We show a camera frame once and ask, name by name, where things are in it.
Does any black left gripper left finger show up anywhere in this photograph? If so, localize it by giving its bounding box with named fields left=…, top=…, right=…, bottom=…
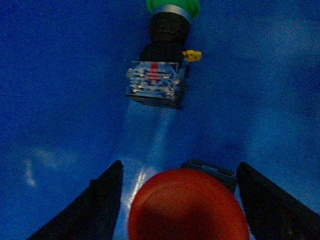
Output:
left=28, top=160, right=124, bottom=240

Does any green push button middle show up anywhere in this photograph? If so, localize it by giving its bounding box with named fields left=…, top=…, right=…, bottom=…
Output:
left=125, top=0, right=202, bottom=110

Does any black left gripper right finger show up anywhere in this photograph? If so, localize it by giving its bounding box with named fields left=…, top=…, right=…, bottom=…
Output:
left=236, top=162, right=320, bottom=240

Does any red mushroom push button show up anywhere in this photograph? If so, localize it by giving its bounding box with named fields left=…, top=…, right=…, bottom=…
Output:
left=127, top=159, right=250, bottom=240

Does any blue left plastic bin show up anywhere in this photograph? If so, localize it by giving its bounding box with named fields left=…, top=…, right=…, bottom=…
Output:
left=0, top=0, right=320, bottom=240

